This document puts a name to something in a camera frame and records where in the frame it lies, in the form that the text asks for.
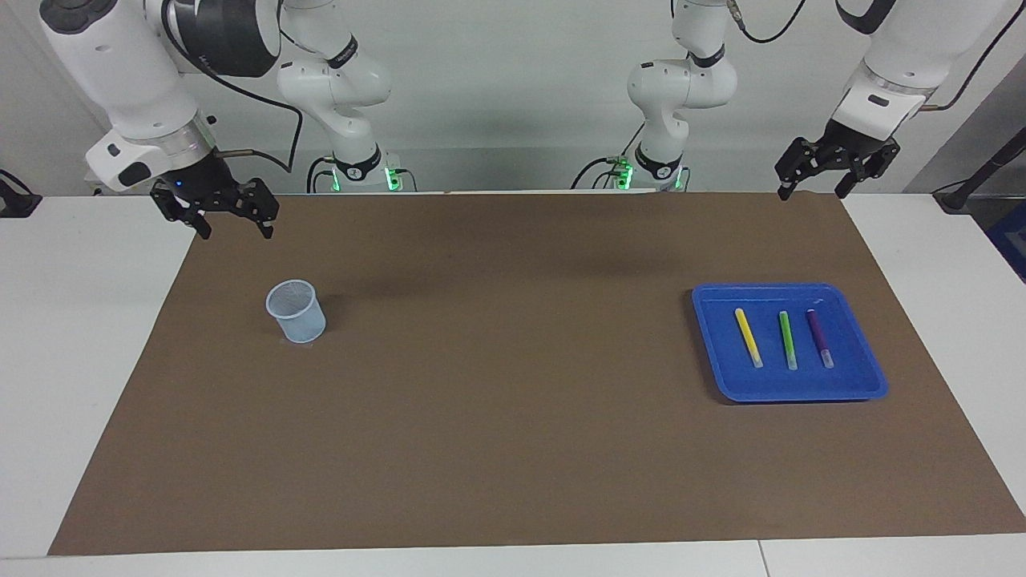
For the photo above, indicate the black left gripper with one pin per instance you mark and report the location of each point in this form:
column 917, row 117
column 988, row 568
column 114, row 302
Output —
column 846, row 144

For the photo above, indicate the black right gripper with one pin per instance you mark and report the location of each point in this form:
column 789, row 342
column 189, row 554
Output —
column 200, row 183

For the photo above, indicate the purple pen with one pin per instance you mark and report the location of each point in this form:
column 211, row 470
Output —
column 819, row 336

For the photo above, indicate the green pen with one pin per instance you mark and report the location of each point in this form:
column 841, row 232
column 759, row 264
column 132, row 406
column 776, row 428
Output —
column 788, row 340

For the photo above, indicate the yellow pen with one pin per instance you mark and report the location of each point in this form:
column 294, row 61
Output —
column 748, row 336

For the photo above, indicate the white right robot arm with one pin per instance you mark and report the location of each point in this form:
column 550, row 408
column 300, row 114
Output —
column 120, row 72

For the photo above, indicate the translucent plastic cup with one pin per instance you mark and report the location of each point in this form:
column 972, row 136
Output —
column 298, row 316

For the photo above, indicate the black stand pole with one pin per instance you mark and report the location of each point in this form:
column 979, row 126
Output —
column 982, row 176

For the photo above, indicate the blue box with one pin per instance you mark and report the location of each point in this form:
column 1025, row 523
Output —
column 1011, row 240

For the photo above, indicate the blue plastic tray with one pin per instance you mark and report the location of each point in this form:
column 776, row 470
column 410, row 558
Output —
column 769, row 385

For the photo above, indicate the brown table mat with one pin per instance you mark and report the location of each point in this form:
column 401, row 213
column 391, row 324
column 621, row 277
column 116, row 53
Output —
column 513, row 401

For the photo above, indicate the black clamp mount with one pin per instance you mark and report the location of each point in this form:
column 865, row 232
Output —
column 16, row 200

